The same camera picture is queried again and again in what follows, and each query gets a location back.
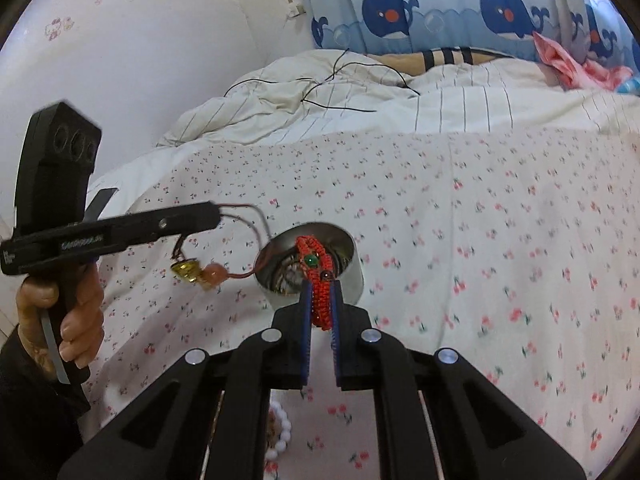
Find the pink crumpled cloth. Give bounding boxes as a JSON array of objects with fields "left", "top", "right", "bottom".
[{"left": 533, "top": 32, "right": 634, "bottom": 91}]

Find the thin black cable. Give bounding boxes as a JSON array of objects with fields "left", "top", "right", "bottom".
[{"left": 222, "top": 48, "right": 421, "bottom": 114}]

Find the gold charm bead bracelet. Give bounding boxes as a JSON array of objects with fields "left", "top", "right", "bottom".
[{"left": 169, "top": 202, "right": 274, "bottom": 292}]

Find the white pearl bead bracelet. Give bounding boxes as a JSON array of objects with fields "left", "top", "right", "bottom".
[{"left": 263, "top": 401, "right": 293, "bottom": 463}]

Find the light blue cloth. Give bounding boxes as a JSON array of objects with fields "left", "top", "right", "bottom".
[{"left": 616, "top": 76, "right": 640, "bottom": 96}]

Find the black left sleeve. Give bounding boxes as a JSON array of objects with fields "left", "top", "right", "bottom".
[{"left": 1, "top": 333, "right": 90, "bottom": 479}]

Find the person's left hand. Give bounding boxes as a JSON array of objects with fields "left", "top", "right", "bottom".
[{"left": 16, "top": 263, "right": 104, "bottom": 380}]

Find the white striped duvet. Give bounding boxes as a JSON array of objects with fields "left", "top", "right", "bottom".
[{"left": 160, "top": 50, "right": 639, "bottom": 148}]

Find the round silver metal tin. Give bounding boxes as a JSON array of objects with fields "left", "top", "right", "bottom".
[{"left": 255, "top": 222, "right": 364, "bottom": 310}]

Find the red woven bracelet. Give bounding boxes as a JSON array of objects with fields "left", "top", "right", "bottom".
[{"left": 293, "top": 234, "right": 335, "bottom": 332}]

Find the tan striped pillow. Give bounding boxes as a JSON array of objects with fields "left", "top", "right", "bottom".
[{"left": 368, "top": 47, "right": 510, "bottom": 76}]

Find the cherry print bed sheet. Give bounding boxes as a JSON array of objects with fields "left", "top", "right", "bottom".
[{"left": 80, "top": 127, "right": 639, "bottom": 479}]

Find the blue whale print curtain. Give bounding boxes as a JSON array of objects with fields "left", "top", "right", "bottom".
[{"left": 304, "top": 0, "right": 639, "bottom": 70}]

